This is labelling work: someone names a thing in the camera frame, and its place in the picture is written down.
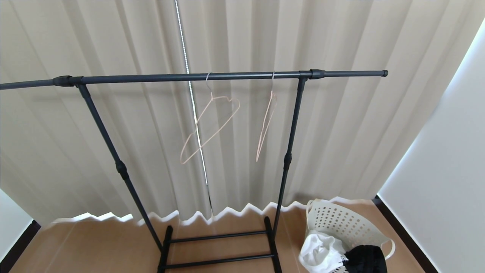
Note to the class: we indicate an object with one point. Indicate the pink clothes hanger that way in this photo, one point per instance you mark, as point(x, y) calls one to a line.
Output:
point(230, 117)
point(266, 123)

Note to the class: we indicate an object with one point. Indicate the black clothes rack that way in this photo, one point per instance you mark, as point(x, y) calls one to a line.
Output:
point(189, 77)

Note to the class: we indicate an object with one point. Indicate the white laundry basket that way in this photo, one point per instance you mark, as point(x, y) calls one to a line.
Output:
point(341, 222)

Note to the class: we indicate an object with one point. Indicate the black garment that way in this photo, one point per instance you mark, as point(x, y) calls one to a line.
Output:
point(365, 259)

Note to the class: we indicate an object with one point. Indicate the white printed t-shirt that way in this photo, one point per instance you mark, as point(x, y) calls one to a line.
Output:
point(320, 252)

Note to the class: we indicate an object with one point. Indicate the beige curtain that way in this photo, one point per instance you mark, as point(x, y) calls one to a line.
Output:
point(341, 113)

